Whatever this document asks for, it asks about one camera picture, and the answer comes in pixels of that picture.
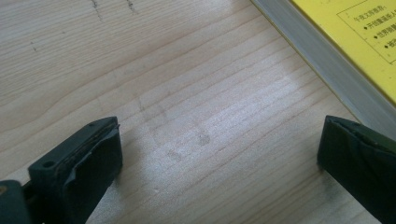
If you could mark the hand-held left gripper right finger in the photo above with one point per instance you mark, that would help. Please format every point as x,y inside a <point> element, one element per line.
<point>361,168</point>

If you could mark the yellow book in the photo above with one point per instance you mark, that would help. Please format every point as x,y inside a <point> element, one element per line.
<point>342,37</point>

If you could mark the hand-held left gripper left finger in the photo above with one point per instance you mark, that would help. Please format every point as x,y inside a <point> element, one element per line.
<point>84,168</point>

